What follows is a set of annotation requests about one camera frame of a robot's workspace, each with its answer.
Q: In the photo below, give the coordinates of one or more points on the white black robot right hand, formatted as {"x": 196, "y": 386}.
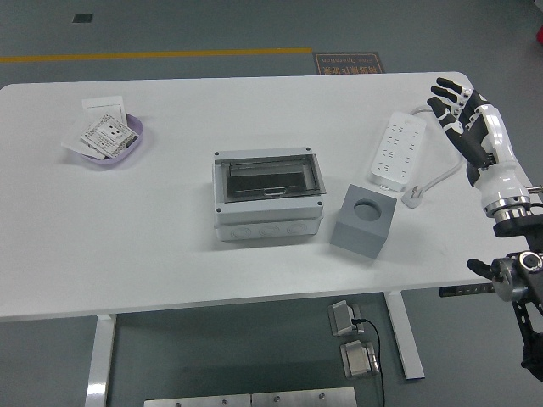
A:
{"x": 498, "y": 180}

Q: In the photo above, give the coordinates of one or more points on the transparent grey box lid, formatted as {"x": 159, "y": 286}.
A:
{"x": 271, "y": 178}

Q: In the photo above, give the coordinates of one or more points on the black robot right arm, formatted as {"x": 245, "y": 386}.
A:
{"x": 517, "y": 273}

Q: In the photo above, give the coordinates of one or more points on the grey cube with round hole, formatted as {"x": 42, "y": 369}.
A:
{"x": 358, "y": 229}

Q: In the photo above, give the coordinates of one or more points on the grey plastic junction box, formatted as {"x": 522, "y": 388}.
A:
{"x": 267, "y": 220}

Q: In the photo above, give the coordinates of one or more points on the white power strip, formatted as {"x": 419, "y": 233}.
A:
{"x": 394, "y": 144}

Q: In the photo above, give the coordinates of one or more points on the black table control panel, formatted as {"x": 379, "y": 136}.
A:
{"x": 462, "y": 291}

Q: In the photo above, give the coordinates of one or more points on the red object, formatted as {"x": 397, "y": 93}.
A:
{"x": 539, "y": 35}

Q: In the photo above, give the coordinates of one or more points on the white table leg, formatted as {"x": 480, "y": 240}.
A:
{"x": 405, "y": 339}
{"x": 99, "y": 360}

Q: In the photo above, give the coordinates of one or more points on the brown floor sign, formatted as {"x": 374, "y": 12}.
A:
{"x": 348, "y": 63}

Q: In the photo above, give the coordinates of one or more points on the silver foot pedal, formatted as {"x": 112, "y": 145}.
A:
{"x": 341, "y": 318}
{"x": 358, "y": 360}

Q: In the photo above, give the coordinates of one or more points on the white socket panel with print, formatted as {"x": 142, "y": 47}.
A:
{"x": 109, "y": 135}

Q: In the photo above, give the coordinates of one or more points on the white flat cover plate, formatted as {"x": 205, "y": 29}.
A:
{"x": 73, "y": 144}

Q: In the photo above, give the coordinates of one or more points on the dark square floor hatch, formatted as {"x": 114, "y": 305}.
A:
{"x": 82, "y": 18}

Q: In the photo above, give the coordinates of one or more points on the grey metal base plate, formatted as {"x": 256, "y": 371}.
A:
{"x": 195, "y": 402}
{"x": 303, "y": 398}

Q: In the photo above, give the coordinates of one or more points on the plain white switch plate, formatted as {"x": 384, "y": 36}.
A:
{"x": 102, "y": 107}

